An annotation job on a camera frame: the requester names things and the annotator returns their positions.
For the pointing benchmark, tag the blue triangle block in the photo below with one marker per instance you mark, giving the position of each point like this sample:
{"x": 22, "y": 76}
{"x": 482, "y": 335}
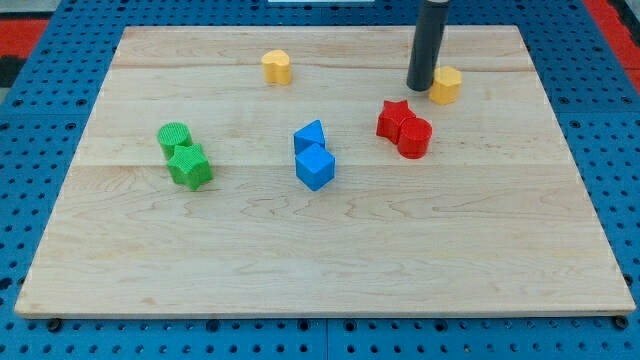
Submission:
{"x": 309, "y": 135}

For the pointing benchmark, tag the red star block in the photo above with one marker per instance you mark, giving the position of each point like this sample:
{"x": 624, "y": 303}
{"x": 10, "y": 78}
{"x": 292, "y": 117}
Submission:
{"x": 391, "y": 119}

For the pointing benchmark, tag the green star block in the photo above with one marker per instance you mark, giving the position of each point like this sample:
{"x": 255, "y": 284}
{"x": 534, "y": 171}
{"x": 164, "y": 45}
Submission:
{"x": 189, "y": 166}

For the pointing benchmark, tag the light wooden board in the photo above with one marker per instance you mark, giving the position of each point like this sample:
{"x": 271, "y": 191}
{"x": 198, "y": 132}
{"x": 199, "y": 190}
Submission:
{"x": 494, "y": 221}

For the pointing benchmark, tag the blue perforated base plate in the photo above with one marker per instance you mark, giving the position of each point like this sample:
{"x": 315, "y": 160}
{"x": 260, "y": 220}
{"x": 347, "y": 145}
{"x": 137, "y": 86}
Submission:
{"x": 48, "y": 105}

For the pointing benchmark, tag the green cylinder block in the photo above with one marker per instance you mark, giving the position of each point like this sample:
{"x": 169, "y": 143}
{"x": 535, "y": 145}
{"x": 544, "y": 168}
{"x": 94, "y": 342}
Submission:
{"x": 171, "y": 135}

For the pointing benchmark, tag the yellow heart block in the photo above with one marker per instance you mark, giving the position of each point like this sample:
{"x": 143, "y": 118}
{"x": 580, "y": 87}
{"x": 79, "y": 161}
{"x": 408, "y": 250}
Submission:
{"x": 276, "y": 67}

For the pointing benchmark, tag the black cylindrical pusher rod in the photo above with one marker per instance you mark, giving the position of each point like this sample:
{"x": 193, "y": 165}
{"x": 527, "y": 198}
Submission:
{"x": 429, "y": 30}

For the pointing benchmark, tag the blue cube block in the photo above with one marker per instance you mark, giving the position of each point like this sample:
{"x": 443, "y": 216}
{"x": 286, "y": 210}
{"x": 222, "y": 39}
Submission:
{"x": 315, "y": 166}

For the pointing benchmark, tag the red cylinder block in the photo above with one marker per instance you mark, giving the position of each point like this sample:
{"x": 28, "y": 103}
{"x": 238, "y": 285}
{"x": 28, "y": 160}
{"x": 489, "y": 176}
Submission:
{"x": 414, "y": 138}

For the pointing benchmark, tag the yellow hexagon block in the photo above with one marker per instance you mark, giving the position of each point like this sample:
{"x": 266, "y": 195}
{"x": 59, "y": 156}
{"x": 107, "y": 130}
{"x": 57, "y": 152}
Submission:
{"x": 446, "y": 85}

